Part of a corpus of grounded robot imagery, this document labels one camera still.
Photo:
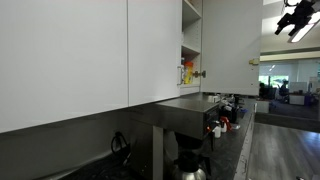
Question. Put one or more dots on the white office desk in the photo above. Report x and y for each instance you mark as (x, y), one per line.
(296, 100)

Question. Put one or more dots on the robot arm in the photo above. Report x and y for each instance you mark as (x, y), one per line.
(316, 4)

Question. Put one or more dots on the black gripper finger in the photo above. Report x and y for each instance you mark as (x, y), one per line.
(283, 24)
(296, 28)

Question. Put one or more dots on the white open cabinet carcass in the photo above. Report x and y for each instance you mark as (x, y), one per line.
(191, 36)

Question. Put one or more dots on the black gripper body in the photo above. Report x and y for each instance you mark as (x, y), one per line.
(304, 10)

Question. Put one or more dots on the yellow container orange lid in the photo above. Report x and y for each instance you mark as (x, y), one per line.
(188, 73)

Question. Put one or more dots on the white cabinet door with lock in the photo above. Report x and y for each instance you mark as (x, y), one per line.
(230, 46)

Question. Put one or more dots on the orange hot water tap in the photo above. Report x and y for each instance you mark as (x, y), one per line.
(226, 122)

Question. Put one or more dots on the metal cabinet door hinge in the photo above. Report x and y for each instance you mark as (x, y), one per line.
(200, 74)

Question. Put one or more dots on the stainless steel coffee maker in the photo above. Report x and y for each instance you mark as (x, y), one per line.
(180, 116)

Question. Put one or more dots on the steel coffee carafe black top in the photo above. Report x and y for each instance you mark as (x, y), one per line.
(188, 166)

